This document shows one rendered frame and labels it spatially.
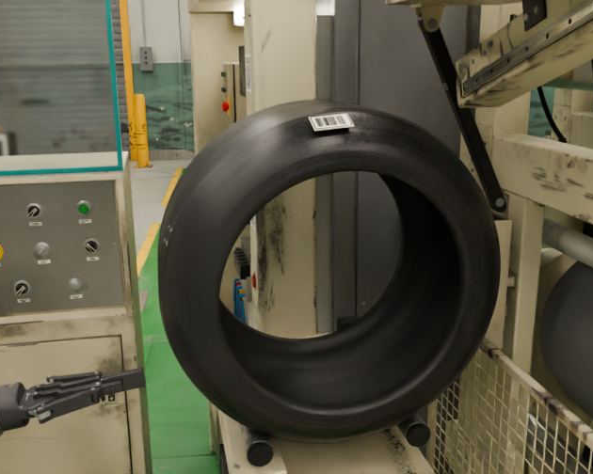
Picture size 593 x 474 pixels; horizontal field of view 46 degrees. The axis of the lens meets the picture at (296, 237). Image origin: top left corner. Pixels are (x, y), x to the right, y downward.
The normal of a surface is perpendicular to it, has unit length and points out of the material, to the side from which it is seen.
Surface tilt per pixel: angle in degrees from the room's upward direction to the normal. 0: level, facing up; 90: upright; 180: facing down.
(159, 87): 90
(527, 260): 90
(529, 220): 90
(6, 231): 90
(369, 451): 0
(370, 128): 43
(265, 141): 48
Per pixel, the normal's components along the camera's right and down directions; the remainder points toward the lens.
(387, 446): -0.01, -0.97
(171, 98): 0.09, 0.26
